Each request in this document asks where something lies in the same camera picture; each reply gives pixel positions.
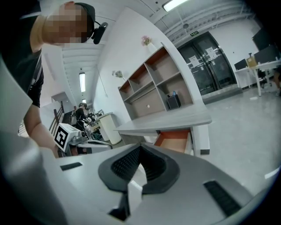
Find black head-worn camera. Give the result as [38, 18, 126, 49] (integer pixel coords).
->
[91, 22, 109, 45]

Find black computer monitor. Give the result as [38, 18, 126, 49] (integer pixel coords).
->
[234, 58, 248, 71]
[253, 44, 281, 65]

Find white drawer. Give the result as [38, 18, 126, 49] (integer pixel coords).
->
[153, 129, 195, 156]

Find person's black t-shirt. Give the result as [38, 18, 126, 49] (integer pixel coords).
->
[0, 0, 44, 109]

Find long ceiling lamp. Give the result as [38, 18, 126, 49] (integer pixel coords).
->
[79, 72, 86, 93]
[162, 0, 191, 12]

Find black pen holder box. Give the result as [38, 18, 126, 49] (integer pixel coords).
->
[166, 91, 182, 110]

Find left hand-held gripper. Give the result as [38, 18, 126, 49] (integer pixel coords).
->
[54, 123, 114, 157]

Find pink flowers in white vase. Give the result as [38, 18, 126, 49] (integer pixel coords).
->
[141, 35, 157, 54]

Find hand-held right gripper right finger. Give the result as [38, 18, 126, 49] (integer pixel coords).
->
[128, 142, 253, 225]

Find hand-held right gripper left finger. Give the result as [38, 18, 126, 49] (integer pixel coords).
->
[54, 142, 141, 225]

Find small cardboard box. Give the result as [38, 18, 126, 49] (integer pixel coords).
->
[245, 55, 258, 68]

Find dark wooden stair railing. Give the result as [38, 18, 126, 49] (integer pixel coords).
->
[48, 101, 67, 138]

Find white long office desk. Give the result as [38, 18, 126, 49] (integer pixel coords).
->
[233, 60, 281, 98]

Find person's head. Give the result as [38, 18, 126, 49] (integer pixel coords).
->
[30, 1, 97, 54]

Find person's left forearm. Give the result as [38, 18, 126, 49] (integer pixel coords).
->
[23, 104, 60, 159]

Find black glass double door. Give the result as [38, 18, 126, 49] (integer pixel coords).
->
[177, 33, 238, 96]

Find pale flower sprig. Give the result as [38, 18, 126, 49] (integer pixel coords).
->
[111, 70, 127, 83]

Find white paper door notice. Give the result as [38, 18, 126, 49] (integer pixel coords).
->
[189, 55, 200, 67]
[205, 46, 218, 60]

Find grey wooden desk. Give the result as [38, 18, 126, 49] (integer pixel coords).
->
[113, 100, 213, 156]

